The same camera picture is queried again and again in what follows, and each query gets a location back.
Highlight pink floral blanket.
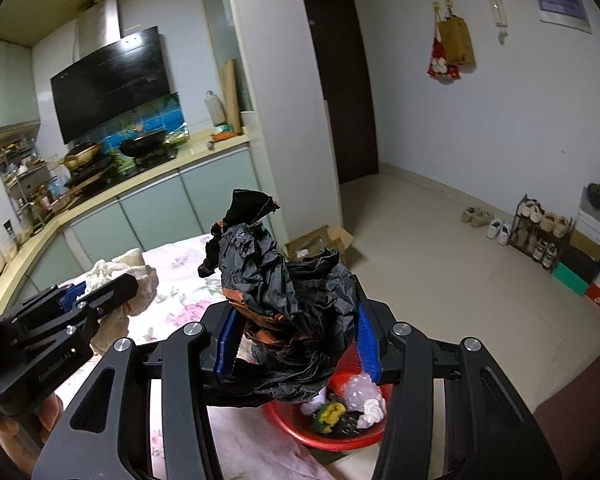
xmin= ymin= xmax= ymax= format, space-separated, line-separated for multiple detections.
xmin=60 ymin=232 xmax=331 ymax=480

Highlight blue backsplash sticker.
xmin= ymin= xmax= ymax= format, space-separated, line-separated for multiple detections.
xmin=87 ymin=92 xmax=182 ymax=152

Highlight black range hood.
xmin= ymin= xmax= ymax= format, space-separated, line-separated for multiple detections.
xmin=50 ymin=0 xmax=171 ymax=145

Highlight pale green wall cabinet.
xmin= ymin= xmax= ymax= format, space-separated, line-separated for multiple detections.
xmin=0 ymin=37 xmax=42 ymax=139

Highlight stack of shoe boxes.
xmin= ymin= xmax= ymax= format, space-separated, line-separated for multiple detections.
xmin=551 ymin=200 xmax=600 ymax=316

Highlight yellow green wrapper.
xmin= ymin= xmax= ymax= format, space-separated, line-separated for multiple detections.
xmin=311 ymin=396 xmax=349 ymax=435

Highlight beige cloth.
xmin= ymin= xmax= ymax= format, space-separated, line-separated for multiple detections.
xmin=82 ymin=249 xmax=159 ymax=356

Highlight grey electrical panel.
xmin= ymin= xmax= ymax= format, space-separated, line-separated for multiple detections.
xmin=526 ymin=0 xmax=594 ymax=35

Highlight dark brown door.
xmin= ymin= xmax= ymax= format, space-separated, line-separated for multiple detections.
xmin=297 ymin=0 xmax=380 ymax=185

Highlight red plastic basket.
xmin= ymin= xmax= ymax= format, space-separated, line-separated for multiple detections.
xmin=261 ymin=344 xmax=397 ymax=453

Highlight brown paper bag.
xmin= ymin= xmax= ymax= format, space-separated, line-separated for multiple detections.
xmin=437 ymin=16 xmax=476 ymax=67

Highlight dark shoe rack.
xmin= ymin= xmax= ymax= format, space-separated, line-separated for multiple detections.
xmin=510 ymin=195 xmax=574 ymax=274

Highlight black and brown bag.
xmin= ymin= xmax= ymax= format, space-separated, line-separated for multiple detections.
xmin=197 ymin=189 xmax=362 ymax=407

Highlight black gas stove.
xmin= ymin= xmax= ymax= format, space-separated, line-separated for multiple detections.
xmin=64 ymin=152 xmax=182 ymax=189

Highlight clear plastic bottle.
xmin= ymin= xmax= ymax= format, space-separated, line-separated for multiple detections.
xmin=205 ymin=90 xmax=227 ymax=129

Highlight black wok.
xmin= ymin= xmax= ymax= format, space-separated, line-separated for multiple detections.
xmin=119 ymin=129 xmax=169 ymax=157

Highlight wooden cutting board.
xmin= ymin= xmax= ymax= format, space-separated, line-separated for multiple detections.
xmin=221 ymin=59 xmax=244 ymax=134

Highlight person's left hand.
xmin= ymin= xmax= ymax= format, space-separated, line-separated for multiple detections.
xmin=33 ymin=392 xmax=65 ymax=448

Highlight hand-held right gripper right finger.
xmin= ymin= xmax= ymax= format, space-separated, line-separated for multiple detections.
xmin=355 ymin=300 xmax=563 ymax=480

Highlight red hanging bag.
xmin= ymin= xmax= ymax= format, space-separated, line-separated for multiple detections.
xmin=426 ymin=5 xmax=462 ymax=84

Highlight clear plastic wrapper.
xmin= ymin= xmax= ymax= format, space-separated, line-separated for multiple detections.
xmin=336 ymin=372 xmax=381 ymax=406

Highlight white tissue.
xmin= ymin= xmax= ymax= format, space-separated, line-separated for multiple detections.
xmin=300 ymin=390 xmax=331 ymax=417
xmin=356 ymin=399 xmax=386 ymax=429

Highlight golden frying pan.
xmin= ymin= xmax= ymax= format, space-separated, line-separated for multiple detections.
xmin=45 ymin=142 xmax=104 ymax=171

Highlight group of worn sneakers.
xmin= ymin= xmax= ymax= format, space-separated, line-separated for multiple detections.
xmin=520 ymin=200 xmax=572 ymax=268

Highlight small black plastic bag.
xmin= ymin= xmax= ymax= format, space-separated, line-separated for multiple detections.
xmin=337 ymin=410 xmax=364 ymax=439

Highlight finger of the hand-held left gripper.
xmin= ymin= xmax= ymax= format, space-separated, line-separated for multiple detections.
xmin=0 ymin=282 xmax=87 ymax=333
xmin=12 ymin=274 xmax=139 ymax=356

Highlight white intercom phone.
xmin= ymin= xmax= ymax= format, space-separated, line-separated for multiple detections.
xmin=488 ymin=0 xmax=510 ymax=45

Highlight kitchen counter with green cabinets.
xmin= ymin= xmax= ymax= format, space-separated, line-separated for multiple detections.
xmin=0 ymin=132 xmax=262 ymax=311

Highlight metal kitchen rack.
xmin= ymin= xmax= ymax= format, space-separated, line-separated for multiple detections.
xmin=0 ymin=137 xmax=57 ymax=232

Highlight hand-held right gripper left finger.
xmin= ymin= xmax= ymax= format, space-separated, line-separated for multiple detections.
xmin=37 ymin=305 xmax=246 ymax=480

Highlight open cardboard box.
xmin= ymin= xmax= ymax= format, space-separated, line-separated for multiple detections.
xmin=285 ymin=224 xmax=357 ymax=267

